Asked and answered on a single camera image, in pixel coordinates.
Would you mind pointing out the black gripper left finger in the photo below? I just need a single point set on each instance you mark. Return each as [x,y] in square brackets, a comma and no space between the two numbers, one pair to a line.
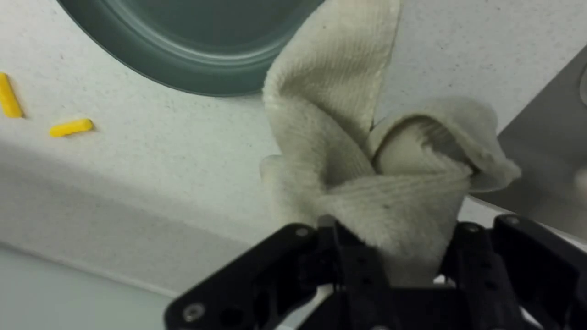
[262,276]

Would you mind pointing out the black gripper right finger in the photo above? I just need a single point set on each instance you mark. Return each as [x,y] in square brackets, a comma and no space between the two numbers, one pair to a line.
[537,269]

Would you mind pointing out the cream cloth towel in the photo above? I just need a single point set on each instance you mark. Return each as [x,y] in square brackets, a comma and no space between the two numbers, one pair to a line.
[330,122]

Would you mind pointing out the dark green round plate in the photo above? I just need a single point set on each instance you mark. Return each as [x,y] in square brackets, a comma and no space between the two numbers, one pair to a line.
[201,25]

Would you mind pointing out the small yellow piece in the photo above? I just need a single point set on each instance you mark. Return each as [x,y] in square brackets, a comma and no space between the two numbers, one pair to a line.
[9,98]
[71,128]

